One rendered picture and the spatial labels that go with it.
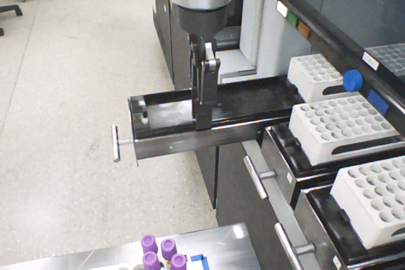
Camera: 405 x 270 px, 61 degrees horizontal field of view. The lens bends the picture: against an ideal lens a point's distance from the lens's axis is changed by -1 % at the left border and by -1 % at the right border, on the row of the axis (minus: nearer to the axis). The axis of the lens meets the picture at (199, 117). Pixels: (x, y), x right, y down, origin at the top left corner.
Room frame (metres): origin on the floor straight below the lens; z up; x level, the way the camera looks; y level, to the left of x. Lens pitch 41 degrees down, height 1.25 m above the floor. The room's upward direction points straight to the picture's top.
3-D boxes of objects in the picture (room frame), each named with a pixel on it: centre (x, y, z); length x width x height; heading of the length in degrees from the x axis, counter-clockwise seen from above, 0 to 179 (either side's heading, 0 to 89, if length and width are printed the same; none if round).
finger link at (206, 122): (0.48, -0.01, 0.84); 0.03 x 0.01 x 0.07; 104
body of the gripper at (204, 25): (0.50, 0.00, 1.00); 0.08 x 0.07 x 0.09; 14
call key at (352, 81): (0.39, -0.21, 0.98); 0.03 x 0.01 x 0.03; 14
